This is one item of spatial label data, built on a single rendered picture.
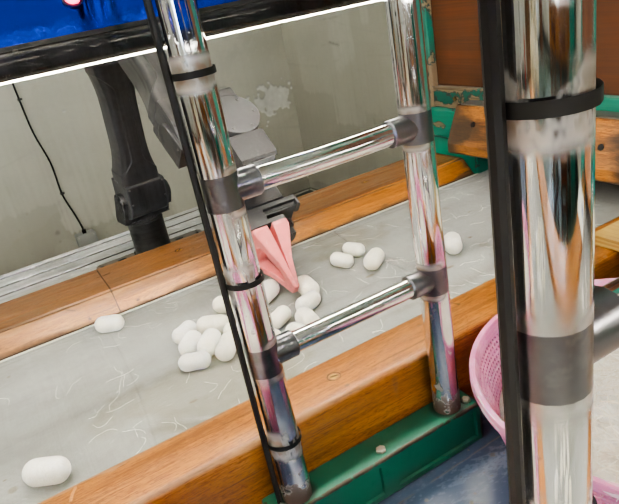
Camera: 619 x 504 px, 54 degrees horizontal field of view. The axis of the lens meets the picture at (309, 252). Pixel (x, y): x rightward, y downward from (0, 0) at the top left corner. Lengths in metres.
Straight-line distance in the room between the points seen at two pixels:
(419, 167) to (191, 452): 0.27
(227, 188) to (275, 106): 2.63
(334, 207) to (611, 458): 0.54
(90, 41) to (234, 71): 2.43
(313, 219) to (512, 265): 0.72
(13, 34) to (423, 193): 0.30
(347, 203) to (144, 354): 0.38
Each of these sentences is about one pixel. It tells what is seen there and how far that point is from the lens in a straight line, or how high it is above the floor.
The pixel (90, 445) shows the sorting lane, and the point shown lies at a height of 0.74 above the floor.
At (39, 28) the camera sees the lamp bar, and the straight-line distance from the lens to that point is 0.47.
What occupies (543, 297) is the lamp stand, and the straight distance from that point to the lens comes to 0.16.
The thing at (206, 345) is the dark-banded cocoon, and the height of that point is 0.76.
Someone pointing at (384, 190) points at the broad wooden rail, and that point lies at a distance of 0.94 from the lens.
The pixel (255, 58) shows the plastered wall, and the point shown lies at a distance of 2.93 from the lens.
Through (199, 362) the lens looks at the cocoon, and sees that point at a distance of 0.61.
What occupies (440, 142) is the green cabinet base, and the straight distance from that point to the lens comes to 1.08.
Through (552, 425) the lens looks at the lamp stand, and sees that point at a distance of 0.19.
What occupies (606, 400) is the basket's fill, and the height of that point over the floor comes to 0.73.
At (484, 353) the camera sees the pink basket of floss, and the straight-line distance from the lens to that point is 0.54.
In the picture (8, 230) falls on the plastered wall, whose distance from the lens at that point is 2.70.
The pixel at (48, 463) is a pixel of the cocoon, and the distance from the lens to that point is 0.55.
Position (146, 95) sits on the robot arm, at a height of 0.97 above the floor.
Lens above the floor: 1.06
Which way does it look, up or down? 23 degrees down
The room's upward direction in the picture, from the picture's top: 11 degrees counter-clockwise
